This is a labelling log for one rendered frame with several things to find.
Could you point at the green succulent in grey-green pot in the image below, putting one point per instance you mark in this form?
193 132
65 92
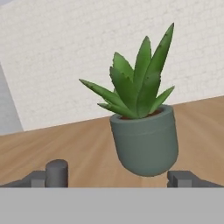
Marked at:
145 140

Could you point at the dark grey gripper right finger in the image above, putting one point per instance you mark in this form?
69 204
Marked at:
183 178

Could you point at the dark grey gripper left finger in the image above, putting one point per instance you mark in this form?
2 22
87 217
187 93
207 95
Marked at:
56 173

